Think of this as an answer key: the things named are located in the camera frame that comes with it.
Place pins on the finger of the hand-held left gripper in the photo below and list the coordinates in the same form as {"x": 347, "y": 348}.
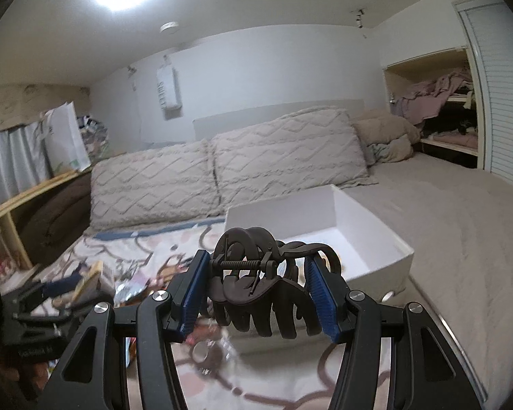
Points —
{"x": 64, "y": 286}
{"x": 42, "y": 309}

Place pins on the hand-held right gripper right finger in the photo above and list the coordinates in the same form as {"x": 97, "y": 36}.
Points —
{"x": 322, "y": 303}

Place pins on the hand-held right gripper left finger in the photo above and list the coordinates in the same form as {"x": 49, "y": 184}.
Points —
{"x": 192, "y": 294}

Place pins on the dark brown hair claw clip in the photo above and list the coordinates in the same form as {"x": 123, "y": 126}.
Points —
{"x": 256, "y": 299}

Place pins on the white cardboard box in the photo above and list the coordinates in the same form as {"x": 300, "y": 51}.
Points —
{"x": 308, "y": 213}

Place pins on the brown cloth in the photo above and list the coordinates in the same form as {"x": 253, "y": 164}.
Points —
{"x": 55, "y": 222}

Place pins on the cartoon printed blanket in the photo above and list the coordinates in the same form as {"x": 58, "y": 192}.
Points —
{"x": 282, "y": 376}

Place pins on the wooden rack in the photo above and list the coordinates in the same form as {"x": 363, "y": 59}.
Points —
{"x": 25, "y": 194}

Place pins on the beige zigzag textured pillow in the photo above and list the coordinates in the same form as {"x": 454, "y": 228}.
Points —
{"x": 154, "y": 183}
{"x": 282, "y": 153}

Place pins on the grey curtain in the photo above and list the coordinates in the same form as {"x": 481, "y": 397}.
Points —
{"x": 13, "y": 158}

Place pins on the white paper bag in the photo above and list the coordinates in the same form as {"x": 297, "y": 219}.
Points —
{"x": 66, "y": 136}

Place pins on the cluttered storage pile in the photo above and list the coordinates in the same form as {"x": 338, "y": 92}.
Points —
{"x": 95, "y": 136}

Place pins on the pale blue cloth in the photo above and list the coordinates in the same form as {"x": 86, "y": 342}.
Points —
{"x": 380, "y": 153}

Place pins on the beige plush blanket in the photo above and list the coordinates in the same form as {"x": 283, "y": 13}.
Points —
{"x": 384, "y": 130}

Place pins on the pile of dark clothes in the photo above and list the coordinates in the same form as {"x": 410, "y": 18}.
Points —
{"x": 449, "y": 126}

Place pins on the pile of pink clothes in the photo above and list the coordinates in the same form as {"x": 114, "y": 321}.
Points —
{"x": 427, "y": 98}

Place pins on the white smoke detector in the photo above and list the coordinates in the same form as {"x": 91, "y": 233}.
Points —
{"x": 169, "y": 27}

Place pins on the white louvered door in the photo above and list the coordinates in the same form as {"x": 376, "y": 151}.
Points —
{"x": 504, "y": 94}

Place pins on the small ceiling fixture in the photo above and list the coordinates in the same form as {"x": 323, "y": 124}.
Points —
{"x": 359, "y": 18}

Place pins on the white hanging wall pouch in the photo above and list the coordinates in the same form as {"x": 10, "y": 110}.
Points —
{"x": 169, "y": 85}

